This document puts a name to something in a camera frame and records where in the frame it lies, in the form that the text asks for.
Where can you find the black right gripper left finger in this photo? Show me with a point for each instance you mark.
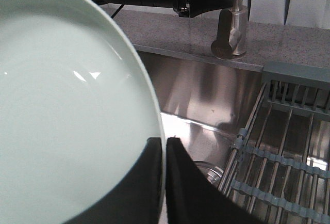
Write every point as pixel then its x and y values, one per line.
pixel 137 198

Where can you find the stainless steel sink basin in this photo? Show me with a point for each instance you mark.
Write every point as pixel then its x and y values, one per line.
pixel 203 104

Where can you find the stainless steel faucet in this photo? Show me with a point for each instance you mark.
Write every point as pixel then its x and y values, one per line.
pixel 231 33

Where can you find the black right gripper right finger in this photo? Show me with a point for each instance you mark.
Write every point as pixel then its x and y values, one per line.
pixel 190 198

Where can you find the grey roll-up drying rack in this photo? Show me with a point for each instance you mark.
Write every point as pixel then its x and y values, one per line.
pixel 278 169

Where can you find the light green round plate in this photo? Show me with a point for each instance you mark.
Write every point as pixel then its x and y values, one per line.
pixel 77 107

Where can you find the sink drain strainer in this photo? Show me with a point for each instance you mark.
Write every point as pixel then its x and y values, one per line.
pixel 210 171

